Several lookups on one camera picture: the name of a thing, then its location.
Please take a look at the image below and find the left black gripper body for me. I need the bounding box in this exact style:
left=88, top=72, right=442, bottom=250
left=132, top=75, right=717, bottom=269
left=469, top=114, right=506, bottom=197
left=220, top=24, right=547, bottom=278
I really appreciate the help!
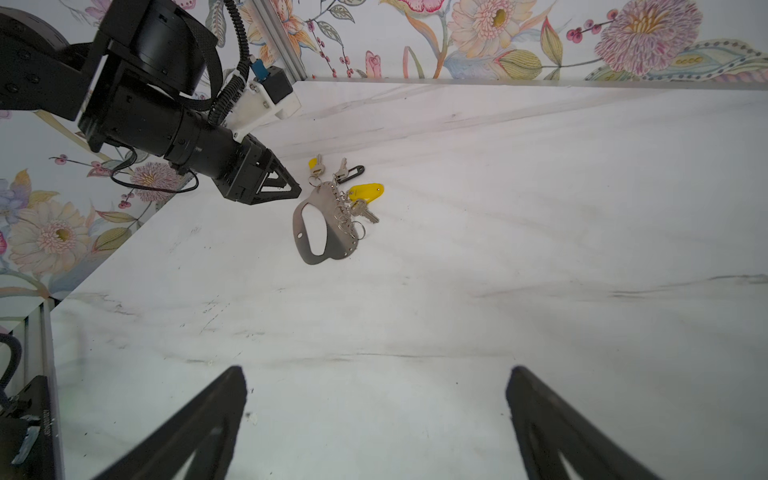
left=214, top=135, right=270, bottom=204

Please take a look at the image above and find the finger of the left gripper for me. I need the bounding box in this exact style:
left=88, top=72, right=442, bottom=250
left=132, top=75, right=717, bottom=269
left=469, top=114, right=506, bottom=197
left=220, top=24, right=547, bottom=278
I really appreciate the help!
left=254, top=150, right=302, bottom=201

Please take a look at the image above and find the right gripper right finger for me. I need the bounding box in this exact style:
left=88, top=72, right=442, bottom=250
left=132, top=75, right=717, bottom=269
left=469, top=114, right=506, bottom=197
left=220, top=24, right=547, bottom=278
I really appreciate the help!
left=506, top=365, right=658, bottom=479

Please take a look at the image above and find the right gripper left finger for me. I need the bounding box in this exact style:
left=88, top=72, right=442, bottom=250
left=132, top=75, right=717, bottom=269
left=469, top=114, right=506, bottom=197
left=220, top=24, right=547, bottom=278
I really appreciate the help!
left=97, top=366, right=247, bottom=479

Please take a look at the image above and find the steel key holder plate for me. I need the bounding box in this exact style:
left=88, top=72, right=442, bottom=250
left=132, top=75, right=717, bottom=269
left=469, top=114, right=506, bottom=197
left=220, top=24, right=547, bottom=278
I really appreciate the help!
left=292, top=182, right=360, bottom=265

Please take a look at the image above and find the large yellow key tag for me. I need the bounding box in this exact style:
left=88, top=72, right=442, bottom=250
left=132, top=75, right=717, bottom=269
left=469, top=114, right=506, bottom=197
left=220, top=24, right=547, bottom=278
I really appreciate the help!
left=347, top=183, right=385, bottom=203

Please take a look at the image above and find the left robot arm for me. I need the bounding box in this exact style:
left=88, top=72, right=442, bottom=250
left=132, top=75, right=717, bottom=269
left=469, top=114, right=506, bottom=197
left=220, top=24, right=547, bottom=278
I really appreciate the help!
left=1, top=1, right=301, bottom=205

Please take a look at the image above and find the silver key on yellow tag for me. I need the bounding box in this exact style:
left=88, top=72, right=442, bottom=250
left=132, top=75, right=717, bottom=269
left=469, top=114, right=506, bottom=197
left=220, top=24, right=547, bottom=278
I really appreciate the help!
left=309, top=154, right=325, bottom=187

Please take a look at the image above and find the silver key on black tag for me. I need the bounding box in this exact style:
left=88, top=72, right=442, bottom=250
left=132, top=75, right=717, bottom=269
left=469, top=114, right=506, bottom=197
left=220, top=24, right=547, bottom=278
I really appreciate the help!
left=333, top=158, right=349, bottom=184

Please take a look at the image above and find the black key tag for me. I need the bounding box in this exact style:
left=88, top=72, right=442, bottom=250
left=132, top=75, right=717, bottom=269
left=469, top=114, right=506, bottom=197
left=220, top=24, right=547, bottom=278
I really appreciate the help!
left=339, top=165, right=365, bottom=184

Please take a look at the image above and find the left corner aluminium profile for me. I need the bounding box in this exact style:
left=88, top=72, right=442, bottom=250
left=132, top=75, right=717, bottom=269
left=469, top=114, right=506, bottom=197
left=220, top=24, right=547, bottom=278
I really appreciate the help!
left=241, top=0, right=316, bottom=83

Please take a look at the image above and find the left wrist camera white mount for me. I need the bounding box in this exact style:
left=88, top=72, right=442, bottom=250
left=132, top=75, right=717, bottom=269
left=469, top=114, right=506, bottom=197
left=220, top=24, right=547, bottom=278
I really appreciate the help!
left=223, top=56, right=301, bottom=143

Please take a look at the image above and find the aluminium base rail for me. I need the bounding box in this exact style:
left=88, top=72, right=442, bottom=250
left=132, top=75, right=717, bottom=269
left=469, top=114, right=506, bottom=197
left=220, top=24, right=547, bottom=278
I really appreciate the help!
left=1, top=300, right=64, bottom=479

